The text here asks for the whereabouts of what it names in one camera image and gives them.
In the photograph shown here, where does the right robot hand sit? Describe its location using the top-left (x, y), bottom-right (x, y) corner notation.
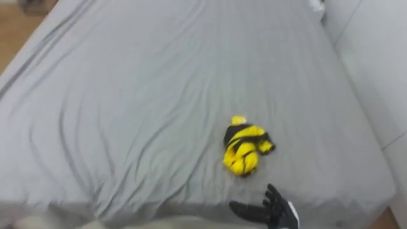
top-left (228, 183), bottom-right (301, 229)

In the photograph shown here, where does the grey bed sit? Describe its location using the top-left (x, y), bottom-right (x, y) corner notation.
top-left (0, 0), bottom-right (397, 229)

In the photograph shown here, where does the yellow and black cloth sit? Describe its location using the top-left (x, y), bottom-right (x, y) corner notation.
top-left (222, 115), bottom-right (277, 177)

